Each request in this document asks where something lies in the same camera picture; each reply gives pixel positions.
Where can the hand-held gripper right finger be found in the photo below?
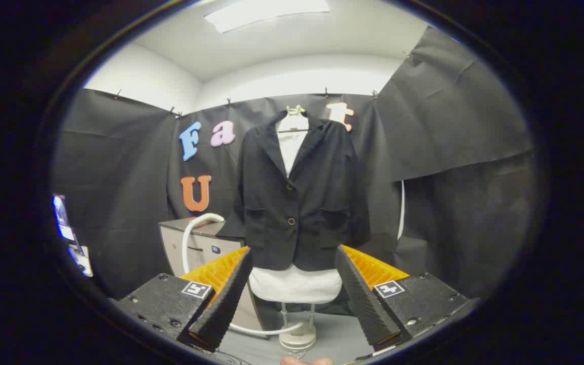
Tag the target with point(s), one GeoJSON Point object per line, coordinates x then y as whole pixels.
{"type": "Point", "coordinates": [365, 304]}

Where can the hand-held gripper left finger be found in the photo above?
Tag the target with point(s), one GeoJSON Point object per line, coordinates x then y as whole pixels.
{"type": "Point", "coordinates": [226, 304]}

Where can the white garment steamer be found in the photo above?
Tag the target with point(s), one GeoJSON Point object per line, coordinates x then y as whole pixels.
{"type": "Point", "coordinates": [186, 238]}

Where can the black suit jacket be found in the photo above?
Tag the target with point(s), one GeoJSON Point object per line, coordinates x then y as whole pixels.
{"type": "Point", "coordinates": [302, 203]}

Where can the white clothes hanger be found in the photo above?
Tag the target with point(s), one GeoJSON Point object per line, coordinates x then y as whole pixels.
{"type": "Point", "coordinates": [293, 122]}

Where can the grey cabinet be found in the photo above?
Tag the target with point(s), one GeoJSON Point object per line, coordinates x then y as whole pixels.
{"type": "Point", "coordinates": [206, 248]}

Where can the white mannequin torso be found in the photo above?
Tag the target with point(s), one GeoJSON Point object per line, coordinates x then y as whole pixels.
{"type": "Point", "coordinates": [294, 284]}

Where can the mannequin stand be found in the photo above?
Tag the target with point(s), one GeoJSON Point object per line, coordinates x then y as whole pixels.
{"type": "Point", "coordinates": [298, 339]}

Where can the white sheet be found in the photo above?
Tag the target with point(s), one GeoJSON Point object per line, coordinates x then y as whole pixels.
{"type": "Point", "coordinates": [82, 261]}

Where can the black backdrop cloth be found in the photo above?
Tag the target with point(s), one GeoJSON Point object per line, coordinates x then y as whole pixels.
{"type": "Point", "coordinates": [449, 152]}

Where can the white blue panel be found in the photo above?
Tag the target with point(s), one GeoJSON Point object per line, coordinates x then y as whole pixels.
{"type": "Point", "coordinates": [62, 215]}

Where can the ceiling light panel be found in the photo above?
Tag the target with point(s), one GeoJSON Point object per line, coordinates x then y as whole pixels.
{"type": "Point", "coordinates": [266, 12]}

